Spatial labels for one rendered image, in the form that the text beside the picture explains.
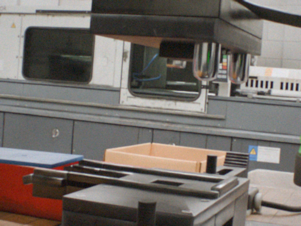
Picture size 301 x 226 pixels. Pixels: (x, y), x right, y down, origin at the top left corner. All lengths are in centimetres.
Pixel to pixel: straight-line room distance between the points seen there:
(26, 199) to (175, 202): 33
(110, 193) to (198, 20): 15
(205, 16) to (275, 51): 665
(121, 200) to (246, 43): 18
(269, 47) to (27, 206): 644
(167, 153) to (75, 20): 264
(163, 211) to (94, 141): 520
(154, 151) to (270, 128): 181
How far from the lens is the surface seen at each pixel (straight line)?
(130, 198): 47
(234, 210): 56
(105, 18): 47
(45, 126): 589
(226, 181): 53
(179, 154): 339
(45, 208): 75
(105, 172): 60
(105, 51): 561
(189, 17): 45
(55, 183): 54
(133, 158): 289
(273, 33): 711
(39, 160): 58
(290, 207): 89
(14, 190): 77
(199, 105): 520
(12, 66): 614
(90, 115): 563
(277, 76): 533
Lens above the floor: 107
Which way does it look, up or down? 3 degrees down
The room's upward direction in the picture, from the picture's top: 4 degrees clockwise
